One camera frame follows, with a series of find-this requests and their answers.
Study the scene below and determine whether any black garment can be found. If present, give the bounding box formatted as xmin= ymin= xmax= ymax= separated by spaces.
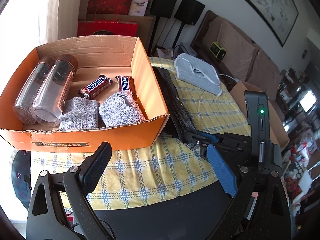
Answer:
xmin=151 ymin=65 xmax=198 ymax=137

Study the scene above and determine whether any grey mesh vest white trim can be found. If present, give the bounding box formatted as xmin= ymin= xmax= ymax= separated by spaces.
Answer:
xmin=174 ymin=53 xmax=222 ymax=96

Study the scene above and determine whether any small grey knit cloth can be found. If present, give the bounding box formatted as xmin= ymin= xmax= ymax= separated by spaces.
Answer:
xmin=99 ymin=90 xmax=146 ymax=127

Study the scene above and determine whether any Snickers bar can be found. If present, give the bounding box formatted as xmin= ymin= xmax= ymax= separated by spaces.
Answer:
xmin=78 ymin=75 xmax=113 ymax=100
xmin=116 ymin=75 xmax=137 ymax=99

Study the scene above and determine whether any clear bottle copper cap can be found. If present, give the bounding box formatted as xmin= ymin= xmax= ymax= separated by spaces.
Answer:
xmin=13 ymin=56 xmax=55 ymax=125
xmin=31 ymin=54 xmax=79 ymax=127

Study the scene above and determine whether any orange cardboard box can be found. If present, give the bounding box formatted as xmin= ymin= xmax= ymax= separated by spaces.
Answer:
xmin=1 ymin=35 xmax=169 ymax=153

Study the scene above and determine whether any brown sofa with cushions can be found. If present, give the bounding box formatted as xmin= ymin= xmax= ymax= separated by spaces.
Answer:
xmin=191 ymin=10 xmax=281 ymax=101

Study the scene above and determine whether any green black radio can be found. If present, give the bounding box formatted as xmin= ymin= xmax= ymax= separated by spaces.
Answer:
xmin=209 ymin=41 xmax=227 ymax=61

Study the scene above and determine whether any large brown carton behind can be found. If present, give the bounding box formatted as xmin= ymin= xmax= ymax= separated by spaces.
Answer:
xmin=86 ymin=14 xmax=155 ymax=51

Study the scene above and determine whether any right black speaker on stand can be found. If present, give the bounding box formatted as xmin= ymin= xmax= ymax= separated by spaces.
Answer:
xmin=172 ymin=0 xmax=205 ymax=48

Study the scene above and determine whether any black speaker on stand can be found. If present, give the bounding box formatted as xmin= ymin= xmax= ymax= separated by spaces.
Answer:
xmin=172 ymin=0 xmax=205 ymax=48
xmin=147 ymin=0 xmax=177 ymax=55

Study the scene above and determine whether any red Ferrero Collection box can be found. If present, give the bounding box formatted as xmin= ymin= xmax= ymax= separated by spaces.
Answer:
xmin=78 ymin=20 xmax=138 ymax=37

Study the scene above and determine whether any left black speaker on stand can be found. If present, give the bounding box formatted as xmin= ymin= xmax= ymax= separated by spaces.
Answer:
xmin=147 ymin=0 xmax=177 ymax=55

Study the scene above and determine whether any white pink paper bag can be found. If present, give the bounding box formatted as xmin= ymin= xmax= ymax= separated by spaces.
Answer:
xmin=128 ymin=0 xmax=149 ymax=17

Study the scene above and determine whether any framed ink painting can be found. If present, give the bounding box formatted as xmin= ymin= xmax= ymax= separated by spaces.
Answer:
xmin=245 ymin=0 xmax=299 ymax=46

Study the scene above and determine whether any beige curtain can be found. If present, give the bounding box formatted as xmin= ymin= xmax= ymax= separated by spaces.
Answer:
xmin=47 ymin=0 xmax=81 ymax=42

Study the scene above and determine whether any black camera unit green LED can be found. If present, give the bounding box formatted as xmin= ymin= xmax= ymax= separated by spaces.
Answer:
xmin=244 ymin=90 xmax=270 ymax=164

